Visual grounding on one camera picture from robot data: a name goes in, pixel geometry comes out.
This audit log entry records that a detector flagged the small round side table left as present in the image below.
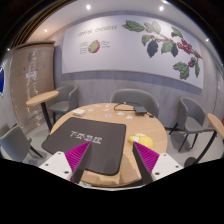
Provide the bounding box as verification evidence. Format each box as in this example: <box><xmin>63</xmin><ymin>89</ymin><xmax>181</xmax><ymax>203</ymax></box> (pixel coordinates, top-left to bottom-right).
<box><xmin>26</xmin><ymin>90</ymin><xmax>59</xmax><ymax>130</ymax></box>

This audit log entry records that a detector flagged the grey chair behind table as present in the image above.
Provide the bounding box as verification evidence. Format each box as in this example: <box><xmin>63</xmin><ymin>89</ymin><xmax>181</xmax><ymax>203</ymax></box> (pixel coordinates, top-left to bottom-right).
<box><xmin>110</xmin><ymin>88</ymin><xmax>159</xmax><ymax>117</ymax></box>

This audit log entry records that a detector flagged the dark grey desk mat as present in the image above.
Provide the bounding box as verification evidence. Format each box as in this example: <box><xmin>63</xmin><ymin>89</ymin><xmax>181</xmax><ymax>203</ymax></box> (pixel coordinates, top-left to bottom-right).
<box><xmin>42</xmin><ymin>117</ymin><xmax>126</xmax><ymax>176</ymax></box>

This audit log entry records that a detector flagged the round wooden table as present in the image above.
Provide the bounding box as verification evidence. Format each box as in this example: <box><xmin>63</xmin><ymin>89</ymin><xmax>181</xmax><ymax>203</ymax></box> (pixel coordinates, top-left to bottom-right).
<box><xmin>50</xmin><ymin>103</ymin><xmax>167</xmax><ymax>187</ymax></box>

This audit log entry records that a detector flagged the grey chair front left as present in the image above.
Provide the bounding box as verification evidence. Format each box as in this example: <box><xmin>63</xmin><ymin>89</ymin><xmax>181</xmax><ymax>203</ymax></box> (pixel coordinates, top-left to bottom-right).
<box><xmin>0</xmin><ymin>124</ymin><xmax>41</xmax><ymax>162</ymax></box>

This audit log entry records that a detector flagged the coffee cherries wall poster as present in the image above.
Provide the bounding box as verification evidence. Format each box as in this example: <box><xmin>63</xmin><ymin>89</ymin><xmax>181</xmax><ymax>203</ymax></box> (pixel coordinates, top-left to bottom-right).
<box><xmin>62</xmin><ymin>15</ymin><xmax>204</xmax><ymax>88</ymax></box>

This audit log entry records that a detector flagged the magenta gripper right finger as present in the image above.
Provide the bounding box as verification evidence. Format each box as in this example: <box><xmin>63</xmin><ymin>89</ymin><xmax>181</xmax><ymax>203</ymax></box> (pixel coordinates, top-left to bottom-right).
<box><xmin>132</xmin><ymin>141</ymin><xmax>184</xmax><ymax>185</ymax></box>

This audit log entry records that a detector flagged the grey chair left back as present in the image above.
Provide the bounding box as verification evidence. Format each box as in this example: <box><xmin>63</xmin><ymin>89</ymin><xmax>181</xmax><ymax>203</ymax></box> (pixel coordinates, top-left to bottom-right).
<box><xmin>48</xmin><ymin>85</ymin><xmax>78</xmax><ymax>121</ymax></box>

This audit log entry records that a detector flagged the yellow computer mouse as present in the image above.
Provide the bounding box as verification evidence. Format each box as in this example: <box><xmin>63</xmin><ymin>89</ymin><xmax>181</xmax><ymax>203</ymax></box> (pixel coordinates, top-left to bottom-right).
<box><xmin>128</xmin><ymin>133</ymin><xmax>154</xmax><ymax>149</ymax></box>

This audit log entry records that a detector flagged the white card box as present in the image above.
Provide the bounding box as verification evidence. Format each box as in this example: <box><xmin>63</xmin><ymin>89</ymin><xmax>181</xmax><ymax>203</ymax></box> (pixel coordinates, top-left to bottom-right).
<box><xmin>72</xmin><ymin>109</ymin><xmax>85</xmax><ymax>117</ymax></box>

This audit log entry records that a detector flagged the wooden wall panel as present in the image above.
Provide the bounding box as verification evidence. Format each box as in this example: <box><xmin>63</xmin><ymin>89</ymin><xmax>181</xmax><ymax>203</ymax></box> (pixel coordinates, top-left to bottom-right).
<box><xmin>10</xmin><ymin>42</ymin><xmax>54</xmax><ymax>134</ymax></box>

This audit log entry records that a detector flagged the grey chair right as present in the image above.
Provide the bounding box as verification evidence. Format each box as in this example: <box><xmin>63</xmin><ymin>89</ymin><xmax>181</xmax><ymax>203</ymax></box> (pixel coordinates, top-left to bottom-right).
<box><xmin>170</xmin><ymin>97</ymin><xmax>213</xmax><ymax>150</ymax></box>

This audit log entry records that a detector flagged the black power adapter box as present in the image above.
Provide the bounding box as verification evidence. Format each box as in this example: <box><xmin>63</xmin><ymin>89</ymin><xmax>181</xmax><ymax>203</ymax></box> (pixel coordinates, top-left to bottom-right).
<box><xmin>134</xmin><ymin>106</ymin><xmax>147</xmax><ymax>115</ymax></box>

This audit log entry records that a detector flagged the black cable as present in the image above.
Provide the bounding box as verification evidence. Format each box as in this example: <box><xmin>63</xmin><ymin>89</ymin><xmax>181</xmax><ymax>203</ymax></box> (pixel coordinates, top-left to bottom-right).
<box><xmin>113</xmin><ymin>101</ymin><xmax>155</xmax><ymax>119</ymax></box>

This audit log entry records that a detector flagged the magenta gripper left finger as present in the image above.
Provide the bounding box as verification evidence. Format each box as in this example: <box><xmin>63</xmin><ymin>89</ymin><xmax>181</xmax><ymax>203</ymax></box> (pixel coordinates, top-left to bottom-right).
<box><xmin>39</xmin><ymin>141</ymin><xmax>93</xmax><ymax>185</ymax></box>

